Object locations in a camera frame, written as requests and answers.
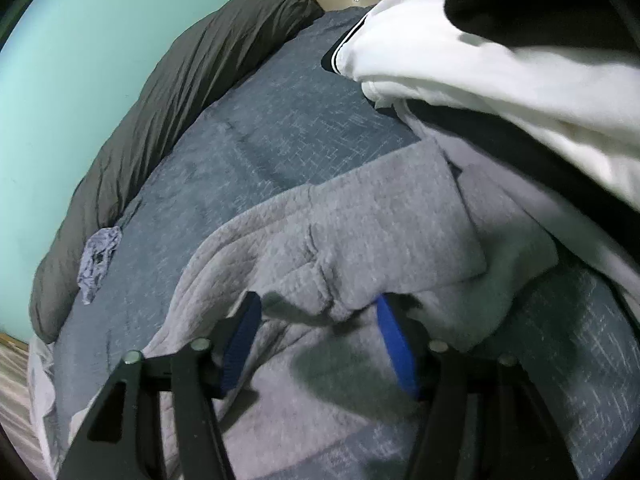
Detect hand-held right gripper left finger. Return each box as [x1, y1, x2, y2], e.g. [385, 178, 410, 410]
[57, 291, 263, 480]

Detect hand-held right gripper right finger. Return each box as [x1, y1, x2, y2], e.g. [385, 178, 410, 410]
[375, 294, 581, 480]

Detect light grey pants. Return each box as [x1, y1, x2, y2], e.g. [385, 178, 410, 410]
[65, 147, 561, 480]

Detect small purple-grey cloth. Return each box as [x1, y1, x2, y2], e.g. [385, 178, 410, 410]
[77, 226, 123, 306]

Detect blue-grey bedspread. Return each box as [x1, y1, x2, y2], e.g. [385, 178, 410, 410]
[50, 7, 640, 480]

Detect dark grey duvet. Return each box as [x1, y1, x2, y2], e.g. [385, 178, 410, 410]
[29, 0, 326, 345]

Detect white garment with black trim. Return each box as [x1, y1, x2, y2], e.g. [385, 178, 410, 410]
[322, 0, 640, 311]

